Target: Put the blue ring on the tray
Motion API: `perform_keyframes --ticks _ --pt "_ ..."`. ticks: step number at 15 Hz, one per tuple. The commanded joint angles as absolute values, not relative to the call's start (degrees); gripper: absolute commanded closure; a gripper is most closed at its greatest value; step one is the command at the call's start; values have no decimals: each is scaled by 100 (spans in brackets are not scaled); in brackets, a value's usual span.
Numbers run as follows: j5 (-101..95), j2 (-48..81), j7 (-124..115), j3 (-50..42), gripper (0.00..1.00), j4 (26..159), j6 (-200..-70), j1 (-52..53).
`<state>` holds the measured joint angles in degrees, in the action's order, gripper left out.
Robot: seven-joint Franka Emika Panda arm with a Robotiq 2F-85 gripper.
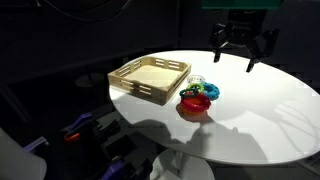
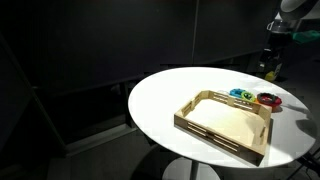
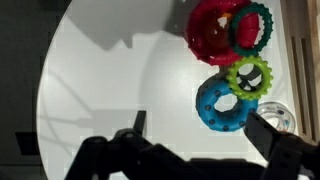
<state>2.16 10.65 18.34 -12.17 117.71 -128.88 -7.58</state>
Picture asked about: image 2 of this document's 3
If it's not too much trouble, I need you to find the lime green toy ring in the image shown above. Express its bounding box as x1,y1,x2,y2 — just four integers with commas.
240,90,257,103

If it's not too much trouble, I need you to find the green camera mount plate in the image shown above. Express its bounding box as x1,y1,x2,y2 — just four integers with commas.
292,29,320,44

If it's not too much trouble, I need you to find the blue toy ring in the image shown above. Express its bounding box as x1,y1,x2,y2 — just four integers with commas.
229,88,247,99

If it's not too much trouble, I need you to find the light wooden slatted tray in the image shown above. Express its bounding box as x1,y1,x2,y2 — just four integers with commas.
173,89,273,167

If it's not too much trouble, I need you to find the yellow-green object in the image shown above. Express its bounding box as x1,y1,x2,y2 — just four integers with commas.
259,49,284,82

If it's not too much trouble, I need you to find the dark green toy ring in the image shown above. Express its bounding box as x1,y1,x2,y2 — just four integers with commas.
256,92,278,103

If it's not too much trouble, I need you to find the white round table pedestal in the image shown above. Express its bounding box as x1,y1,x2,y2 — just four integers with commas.
162,157,221,180

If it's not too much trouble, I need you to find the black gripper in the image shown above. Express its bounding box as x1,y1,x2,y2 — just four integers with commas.
268,31,293,51

